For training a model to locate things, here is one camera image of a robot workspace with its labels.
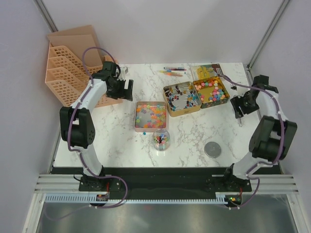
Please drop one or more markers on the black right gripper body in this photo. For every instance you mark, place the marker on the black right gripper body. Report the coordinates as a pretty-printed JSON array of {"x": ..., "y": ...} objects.
[{"x": 246, "y": 104}]

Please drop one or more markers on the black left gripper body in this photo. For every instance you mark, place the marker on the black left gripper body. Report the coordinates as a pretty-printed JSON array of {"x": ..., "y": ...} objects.
[{"x": 118, "y": 91}]

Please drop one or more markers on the shiny metal scoop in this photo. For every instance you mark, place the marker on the shiny metal scoop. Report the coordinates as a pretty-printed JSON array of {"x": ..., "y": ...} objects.
[{"x": 240, "y": 122}]

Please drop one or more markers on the gold tin of star candies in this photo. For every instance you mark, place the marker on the gold tin of star candies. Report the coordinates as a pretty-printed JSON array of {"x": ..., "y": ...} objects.
[{"x": 211, "y": 92}]

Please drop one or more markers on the pink tray of gummy candies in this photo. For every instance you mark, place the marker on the pink tray of gummy candies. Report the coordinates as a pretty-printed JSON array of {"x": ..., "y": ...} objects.
[{"x": 150, "y": 116}]

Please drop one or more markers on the silver round jar lid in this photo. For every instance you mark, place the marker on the silver round jar lid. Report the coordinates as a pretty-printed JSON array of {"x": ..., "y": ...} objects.
[{"x": 212, "y": 149}]

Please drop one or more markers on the gold tin of lollipops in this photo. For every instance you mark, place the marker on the gold tin of lollipops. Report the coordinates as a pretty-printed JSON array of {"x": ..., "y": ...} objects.
[{"x": 181, "y": 99}]

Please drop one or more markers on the clear glass jar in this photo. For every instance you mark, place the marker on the clear glass jar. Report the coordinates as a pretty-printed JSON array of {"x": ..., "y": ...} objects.
[{"x": 161, "y": 139}]

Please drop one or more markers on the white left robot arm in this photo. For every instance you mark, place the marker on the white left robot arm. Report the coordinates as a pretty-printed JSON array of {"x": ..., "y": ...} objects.
[{"x": 77, "y": 127}]

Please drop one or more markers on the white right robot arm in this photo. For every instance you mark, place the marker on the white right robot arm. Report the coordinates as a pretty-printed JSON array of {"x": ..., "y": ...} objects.
[{"x": 272, "y": 137}]

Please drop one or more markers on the peach plastic file organizer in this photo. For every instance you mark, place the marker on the peach plastic file organizer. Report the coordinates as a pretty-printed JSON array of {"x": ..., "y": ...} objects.
[{"x": 65, "y": 73}]

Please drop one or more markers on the orange highlighter pen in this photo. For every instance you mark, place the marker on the orange highlighter pen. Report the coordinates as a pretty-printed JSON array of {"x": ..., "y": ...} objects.
[{"x": 173, "y": 74}]

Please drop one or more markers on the paperback book with yellow cover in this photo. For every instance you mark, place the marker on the paperback book with yellow cover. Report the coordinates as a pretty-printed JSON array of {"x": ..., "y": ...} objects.
[{"x": 206, "y": 71}]

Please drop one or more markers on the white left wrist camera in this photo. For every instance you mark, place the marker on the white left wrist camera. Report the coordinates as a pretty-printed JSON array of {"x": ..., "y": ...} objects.
[{"x": 124, "y": 71}]

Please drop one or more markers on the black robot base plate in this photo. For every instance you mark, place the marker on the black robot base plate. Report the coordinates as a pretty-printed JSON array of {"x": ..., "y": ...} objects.
[{"x": 165, "y": 182}]

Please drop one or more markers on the light blue cable duct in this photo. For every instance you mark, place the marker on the light blue cable duct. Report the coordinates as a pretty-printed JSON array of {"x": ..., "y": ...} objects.
[{"x": 108, "y": 198}]

